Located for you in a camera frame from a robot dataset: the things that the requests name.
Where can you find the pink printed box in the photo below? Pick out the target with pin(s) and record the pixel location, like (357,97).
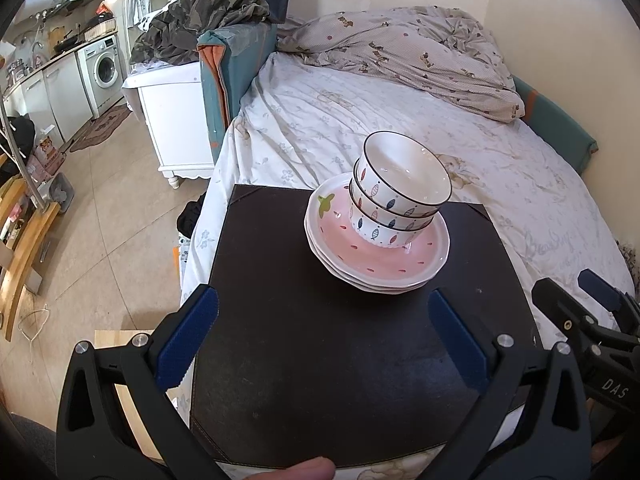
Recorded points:
(47,157)

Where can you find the black leather mat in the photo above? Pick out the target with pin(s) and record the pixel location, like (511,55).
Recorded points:
(280,270)

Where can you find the brown floor rug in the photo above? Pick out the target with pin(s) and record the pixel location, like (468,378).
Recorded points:
(100,127)

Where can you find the black frying pan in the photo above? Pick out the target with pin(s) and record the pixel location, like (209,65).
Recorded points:
(65,44)

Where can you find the white fish-print bowl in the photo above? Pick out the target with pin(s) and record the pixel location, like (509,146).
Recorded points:
(380,237)
(380,217)
(400,165)

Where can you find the pink strawberry-print plate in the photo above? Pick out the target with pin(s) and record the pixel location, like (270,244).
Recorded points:
(385,283)
(380,260)
(385,290)

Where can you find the beige printed quilt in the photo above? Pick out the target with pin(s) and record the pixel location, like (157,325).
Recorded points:
(410,50)

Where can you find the person's grey clothing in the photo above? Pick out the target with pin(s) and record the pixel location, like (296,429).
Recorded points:
(25,450)

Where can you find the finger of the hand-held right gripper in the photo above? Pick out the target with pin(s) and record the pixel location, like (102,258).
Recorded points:
(560,305)
(602,290)

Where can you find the white kitchen cabinet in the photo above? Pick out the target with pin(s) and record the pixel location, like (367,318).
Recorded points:
(55,95)

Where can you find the grey bin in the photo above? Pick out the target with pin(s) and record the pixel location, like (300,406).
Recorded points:
(62,192)

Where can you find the camouflage jacket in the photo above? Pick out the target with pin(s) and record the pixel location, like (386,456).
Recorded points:
(200,20)

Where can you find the person's left hand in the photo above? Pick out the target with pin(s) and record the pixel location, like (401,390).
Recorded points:
(295,471)

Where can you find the black floor cloth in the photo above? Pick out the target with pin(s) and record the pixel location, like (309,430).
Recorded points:
(190,217)

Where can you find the wooden rack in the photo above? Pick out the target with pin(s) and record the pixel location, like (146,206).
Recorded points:
(30,240)

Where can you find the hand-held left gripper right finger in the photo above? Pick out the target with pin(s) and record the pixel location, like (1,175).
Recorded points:
(457,340)

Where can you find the white washing machine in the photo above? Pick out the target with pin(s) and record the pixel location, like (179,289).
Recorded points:
(102,72)

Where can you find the bed with white sheet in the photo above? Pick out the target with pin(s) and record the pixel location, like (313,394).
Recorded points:
(310,110)

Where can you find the chrome metal tube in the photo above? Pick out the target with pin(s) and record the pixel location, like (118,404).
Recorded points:
(25,170)

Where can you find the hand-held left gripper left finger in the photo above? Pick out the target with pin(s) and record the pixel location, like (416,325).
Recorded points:
(192,335)

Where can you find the white nightstand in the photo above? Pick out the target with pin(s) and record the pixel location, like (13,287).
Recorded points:
(170,115)

